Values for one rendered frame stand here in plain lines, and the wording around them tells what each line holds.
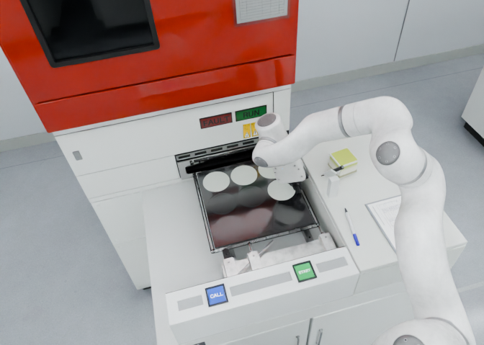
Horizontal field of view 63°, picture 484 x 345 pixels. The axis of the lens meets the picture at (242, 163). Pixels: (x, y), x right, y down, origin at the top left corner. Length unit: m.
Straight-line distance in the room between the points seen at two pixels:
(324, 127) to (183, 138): 0.57
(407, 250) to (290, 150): 0.43
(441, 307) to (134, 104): 0.98
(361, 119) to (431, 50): 2.88
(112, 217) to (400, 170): 1.21
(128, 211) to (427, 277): 1.19
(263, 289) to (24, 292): 1.71
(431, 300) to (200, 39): 0.88
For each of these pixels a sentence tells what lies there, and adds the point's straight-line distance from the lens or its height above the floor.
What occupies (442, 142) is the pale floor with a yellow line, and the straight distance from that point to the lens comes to 3.17.
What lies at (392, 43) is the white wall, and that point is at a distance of 3.62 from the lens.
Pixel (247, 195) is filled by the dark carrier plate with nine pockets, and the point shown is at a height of 0.90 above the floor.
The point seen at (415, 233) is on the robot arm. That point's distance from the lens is 0.91.
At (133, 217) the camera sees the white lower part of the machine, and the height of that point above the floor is 0.67.
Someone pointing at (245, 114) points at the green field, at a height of 1.10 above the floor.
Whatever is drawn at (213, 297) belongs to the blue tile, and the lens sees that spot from 1.17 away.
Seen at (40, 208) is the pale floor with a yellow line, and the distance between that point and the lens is 2.94.
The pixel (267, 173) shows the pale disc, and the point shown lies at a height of 0.90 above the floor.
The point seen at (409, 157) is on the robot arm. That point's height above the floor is 1.40.
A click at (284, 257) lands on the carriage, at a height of 0.88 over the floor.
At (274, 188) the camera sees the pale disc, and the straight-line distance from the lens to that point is 1.45.
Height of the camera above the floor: 2.01
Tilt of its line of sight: 46 degrees down
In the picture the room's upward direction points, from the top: 5 degrees counter-clockwise
